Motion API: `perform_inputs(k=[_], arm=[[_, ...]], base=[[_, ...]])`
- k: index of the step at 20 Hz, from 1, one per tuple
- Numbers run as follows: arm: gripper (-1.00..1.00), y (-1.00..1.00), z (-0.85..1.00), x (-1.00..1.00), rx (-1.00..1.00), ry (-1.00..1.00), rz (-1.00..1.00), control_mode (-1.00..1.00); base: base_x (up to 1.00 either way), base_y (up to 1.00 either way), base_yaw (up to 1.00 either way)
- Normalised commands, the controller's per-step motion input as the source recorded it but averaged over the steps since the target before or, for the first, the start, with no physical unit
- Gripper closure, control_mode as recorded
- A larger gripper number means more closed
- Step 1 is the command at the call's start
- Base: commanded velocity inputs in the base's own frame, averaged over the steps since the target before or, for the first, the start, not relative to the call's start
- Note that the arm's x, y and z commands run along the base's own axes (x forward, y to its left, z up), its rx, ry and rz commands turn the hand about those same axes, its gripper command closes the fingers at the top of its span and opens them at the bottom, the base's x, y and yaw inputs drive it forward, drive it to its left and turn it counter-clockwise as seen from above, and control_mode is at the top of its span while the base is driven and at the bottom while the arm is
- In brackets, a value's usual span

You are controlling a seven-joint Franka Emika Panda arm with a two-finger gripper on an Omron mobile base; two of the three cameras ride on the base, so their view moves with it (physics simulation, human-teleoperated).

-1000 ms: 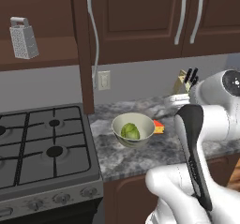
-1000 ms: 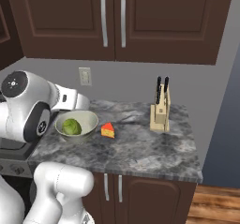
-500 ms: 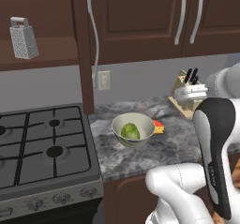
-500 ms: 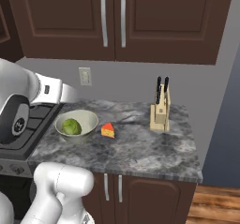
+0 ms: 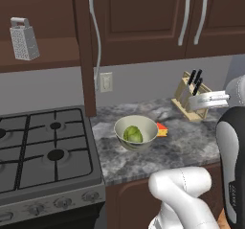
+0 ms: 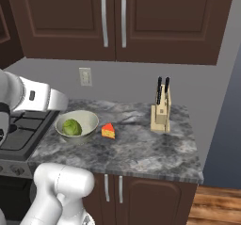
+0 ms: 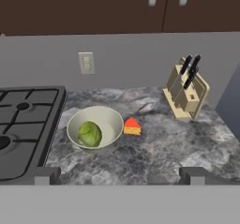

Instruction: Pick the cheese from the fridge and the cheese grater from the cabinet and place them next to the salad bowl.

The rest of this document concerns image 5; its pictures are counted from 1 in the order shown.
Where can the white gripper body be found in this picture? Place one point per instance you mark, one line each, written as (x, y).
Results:
(209, 100)

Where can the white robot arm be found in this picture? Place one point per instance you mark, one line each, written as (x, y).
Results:
(178, 188)

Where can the pale green salad bowl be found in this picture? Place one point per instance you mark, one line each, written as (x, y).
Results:
(147, 128)

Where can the brown base cabinet door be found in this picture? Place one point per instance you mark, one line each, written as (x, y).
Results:
(130, 204)

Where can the brown open cabinet door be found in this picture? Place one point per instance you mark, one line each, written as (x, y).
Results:
(85, 54)

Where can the silver box cheese grater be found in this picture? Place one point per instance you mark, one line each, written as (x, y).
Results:
(25, 42)

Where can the wooden knife block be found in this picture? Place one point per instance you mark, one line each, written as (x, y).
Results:
(180, 94)

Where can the green lettuce head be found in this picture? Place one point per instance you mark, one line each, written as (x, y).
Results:
(133, 134)

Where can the grey stove knob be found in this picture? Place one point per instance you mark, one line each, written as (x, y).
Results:
(62, 202)
(91, 196)
(36, 209)
(5, 217)

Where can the grey gas stove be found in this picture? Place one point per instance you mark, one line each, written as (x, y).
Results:
(48, 156)

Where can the brown wall cabinet door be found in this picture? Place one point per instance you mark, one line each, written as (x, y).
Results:
(140, 18)
(226, 18)

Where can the white wall outlet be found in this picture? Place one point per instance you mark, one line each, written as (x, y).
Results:
(106, 82)

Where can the brown open wall cabinet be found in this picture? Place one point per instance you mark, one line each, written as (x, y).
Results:
(48, 50)

